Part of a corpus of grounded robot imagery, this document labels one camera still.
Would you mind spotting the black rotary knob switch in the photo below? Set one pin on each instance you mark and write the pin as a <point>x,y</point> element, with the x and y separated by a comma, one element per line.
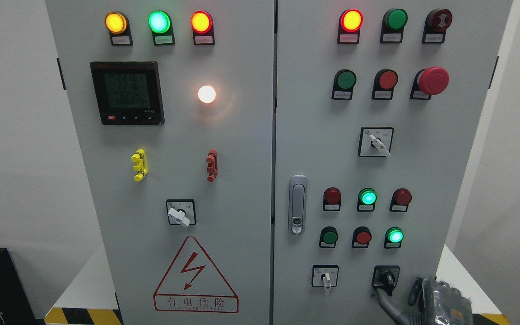
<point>385,277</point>

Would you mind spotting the red terminal connector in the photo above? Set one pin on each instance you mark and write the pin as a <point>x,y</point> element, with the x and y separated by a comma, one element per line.
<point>212,168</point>

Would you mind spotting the dark red indicator light left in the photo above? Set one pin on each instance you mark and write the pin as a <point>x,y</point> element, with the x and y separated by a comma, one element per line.
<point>332,199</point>

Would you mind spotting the white glowing lamp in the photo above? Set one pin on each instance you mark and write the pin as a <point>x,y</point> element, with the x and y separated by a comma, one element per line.
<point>207,94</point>

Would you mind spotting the green push button lower row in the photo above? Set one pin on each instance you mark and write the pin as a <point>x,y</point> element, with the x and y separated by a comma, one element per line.
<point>328,237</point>

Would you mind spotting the grey left cabinet door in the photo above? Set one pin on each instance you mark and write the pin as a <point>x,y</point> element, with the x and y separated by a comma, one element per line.
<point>234,211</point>

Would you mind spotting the grey cabinet door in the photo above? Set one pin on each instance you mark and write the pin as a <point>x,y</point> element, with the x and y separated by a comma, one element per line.
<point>319,137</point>
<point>234,211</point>

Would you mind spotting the green lit indicator light middle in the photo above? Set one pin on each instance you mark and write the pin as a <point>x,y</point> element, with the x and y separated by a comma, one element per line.
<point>366,200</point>

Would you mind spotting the green push button second row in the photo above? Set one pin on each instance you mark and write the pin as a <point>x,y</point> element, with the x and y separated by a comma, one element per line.
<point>344,82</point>

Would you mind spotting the yellow terminal connector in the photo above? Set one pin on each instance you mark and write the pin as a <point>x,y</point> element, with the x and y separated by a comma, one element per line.
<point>140,165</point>

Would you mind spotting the red push button lower row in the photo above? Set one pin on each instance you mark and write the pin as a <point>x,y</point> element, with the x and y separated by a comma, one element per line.
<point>361,237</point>

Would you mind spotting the grey right cabinet door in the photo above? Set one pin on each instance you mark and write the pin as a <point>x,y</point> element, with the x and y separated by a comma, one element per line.
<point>319,137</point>

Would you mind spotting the red electrical hazard warning sticker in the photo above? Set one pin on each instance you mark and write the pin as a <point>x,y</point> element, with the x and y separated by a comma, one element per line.
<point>193,283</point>

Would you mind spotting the red indicator light right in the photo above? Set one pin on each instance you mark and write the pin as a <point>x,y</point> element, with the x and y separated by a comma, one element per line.
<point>401,200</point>

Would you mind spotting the black digital power meter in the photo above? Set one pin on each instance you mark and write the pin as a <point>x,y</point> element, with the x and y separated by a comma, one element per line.
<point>128,92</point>

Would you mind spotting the red push button second row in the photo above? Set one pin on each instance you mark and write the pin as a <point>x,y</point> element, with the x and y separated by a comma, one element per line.
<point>384,83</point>

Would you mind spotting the orange-red indicator light left door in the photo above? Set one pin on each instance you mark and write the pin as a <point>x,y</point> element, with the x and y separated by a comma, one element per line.
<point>202,28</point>

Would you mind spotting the green illuminated button lower right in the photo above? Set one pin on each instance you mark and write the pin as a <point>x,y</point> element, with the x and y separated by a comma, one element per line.
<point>393,238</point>

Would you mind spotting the red lit indicator right door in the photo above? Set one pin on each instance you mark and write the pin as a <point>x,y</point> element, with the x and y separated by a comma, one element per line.
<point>350,23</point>

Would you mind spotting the green indicator light top left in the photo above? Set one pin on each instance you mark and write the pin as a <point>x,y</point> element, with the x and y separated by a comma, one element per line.
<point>161,27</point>

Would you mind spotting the red emergency stop mushroom button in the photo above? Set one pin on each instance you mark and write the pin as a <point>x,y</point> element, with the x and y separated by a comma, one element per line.
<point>429,82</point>

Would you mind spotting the green push button top row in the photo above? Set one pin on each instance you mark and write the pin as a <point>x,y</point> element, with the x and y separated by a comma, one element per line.
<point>392,27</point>

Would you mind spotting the yellow indicator light top left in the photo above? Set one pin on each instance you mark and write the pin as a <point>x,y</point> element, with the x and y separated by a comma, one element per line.
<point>119,29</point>

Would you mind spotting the dark red buzzer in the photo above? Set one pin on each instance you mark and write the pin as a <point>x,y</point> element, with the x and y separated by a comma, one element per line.
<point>436,24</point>

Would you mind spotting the white platform with hazard stripes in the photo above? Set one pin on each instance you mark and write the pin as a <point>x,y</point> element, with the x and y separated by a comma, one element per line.
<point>90,299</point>

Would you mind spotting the silver door lock handle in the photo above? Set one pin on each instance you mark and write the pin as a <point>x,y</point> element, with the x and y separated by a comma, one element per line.
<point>297,203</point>

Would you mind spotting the white selector switch left door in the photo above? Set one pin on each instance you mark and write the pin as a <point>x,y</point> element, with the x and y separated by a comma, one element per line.
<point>181,212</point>

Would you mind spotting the white selector switch upper right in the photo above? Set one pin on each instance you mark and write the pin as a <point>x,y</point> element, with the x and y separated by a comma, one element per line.
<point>375,141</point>

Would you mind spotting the white selector switch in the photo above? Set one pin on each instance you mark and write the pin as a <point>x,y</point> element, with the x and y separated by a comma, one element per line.
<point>375,141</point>
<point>325,276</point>

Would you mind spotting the white selector switch lower right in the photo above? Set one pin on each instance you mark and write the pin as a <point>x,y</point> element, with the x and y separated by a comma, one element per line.
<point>325,276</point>

